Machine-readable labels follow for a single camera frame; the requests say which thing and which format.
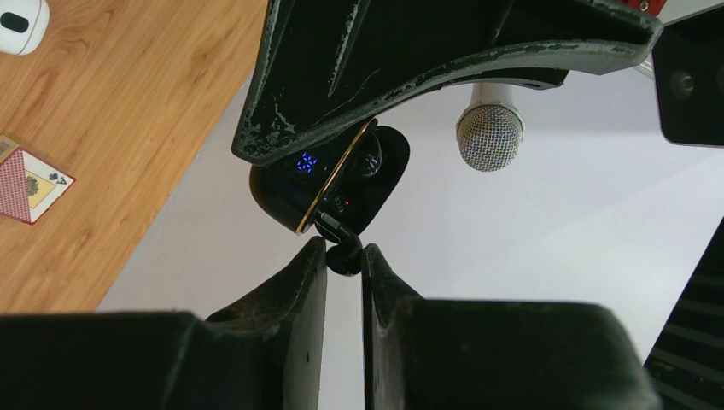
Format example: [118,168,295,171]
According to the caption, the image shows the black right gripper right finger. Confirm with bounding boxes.
[361,244,663,409]

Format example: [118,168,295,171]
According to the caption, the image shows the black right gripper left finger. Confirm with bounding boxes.
[1,237,327,409]

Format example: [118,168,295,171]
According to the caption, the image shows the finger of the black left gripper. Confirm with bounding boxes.
[231,0,663,166]

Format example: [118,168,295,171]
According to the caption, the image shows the black earbud case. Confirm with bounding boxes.
[249,119,410,235]

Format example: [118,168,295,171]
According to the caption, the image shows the black earbud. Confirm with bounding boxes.
[314,212,362,277]

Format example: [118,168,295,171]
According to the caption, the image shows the white gold earbud charging case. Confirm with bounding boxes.
[1,0,50,56]

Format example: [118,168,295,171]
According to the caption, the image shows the grey microphone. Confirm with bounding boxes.
[456,83,525,173]

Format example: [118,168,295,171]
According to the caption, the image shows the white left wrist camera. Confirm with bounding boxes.
[651,1,723,149]

